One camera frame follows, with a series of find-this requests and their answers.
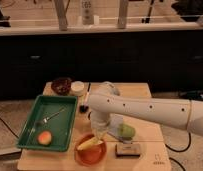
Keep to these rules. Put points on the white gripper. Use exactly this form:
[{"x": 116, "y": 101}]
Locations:
[{"x": 99, "y": 124}]

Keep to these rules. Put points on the yellow banana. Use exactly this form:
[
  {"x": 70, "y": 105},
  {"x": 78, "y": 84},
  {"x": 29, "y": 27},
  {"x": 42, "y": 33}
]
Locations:
[{"x": 89, "y": 143}]

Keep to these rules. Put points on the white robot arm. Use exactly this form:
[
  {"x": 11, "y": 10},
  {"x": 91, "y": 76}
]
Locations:
[{"x": 177, "y": 113}]

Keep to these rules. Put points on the red orange bowl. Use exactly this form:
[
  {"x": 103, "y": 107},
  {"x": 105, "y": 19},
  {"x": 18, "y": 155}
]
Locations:
[{"x": 91, "y": 156}]

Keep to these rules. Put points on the white small bowl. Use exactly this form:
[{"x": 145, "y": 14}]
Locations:
[{"x": 77, "y": 88}]

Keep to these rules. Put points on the dark red bowl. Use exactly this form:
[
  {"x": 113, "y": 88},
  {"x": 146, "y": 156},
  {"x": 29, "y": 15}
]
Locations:
[{"x": 61, "y": 86}]

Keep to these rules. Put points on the blue grey cloth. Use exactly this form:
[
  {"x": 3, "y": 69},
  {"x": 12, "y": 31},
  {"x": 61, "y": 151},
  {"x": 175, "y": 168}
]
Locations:
[{"x": 115, "y": 121}]

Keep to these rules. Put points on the green cup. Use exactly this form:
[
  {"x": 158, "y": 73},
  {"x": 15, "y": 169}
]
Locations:
[{"x": 125, "y": 131}]

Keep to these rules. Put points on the black white eraser block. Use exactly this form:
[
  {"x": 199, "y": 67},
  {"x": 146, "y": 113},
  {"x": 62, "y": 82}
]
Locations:
[{"x": 127, "y": 150}]

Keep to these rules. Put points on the silver fork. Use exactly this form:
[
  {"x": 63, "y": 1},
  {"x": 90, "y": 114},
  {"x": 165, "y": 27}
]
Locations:
[{"x": 46, "y": 119}]

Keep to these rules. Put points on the green plastic tray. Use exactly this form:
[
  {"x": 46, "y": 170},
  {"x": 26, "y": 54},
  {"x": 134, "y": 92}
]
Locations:
[{"x": 60, "y": 126}]

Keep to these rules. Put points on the peach fruit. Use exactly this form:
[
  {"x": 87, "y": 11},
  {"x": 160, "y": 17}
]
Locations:
[{"x": 44, "y": 138}]

